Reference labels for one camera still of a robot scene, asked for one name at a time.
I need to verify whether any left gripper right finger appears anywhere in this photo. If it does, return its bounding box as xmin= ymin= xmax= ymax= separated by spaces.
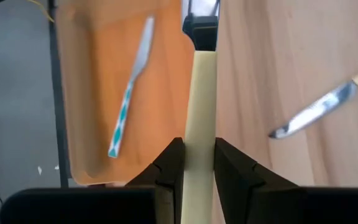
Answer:
xmin=214 ymin=137 xmax=358 ymax=224

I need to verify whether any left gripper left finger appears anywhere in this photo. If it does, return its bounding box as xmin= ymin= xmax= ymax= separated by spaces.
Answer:
xmin=0 ymin=137 xmax=186 ymax=224

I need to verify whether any orange translucent plastic tray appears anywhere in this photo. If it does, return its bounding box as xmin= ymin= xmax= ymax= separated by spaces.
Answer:
xmin=55 ymin=0 xmax=196 ymax=187

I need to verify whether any black aluminium rig frame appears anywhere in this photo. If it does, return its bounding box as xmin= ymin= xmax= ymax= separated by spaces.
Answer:
xmin=47 ymin=0 xmax=71 ymax=189

